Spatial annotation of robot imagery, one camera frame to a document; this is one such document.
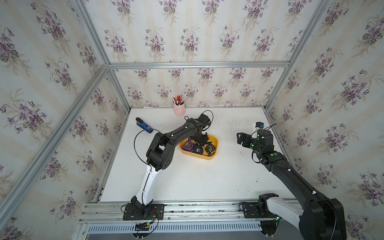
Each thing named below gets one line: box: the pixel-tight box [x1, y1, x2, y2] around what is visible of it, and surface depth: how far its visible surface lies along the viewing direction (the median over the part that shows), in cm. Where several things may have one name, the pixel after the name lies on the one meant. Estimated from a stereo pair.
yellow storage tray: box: [179, 134, 219, 160], surface depth 94 cm
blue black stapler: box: [135, 117, 153, 134], surface depth 108 cm
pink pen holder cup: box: [173, 102, 186, 117], surface depth 112 cm
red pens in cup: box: [172, 92, 185, 106], surface depth 113 cm
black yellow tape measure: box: [204, 141, 216, 157], surface depth 95 cm
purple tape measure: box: [182, 140, 194, 152], surface depth 95 cm
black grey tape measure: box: [192, 145, 203, 155], surface depth 94 cm
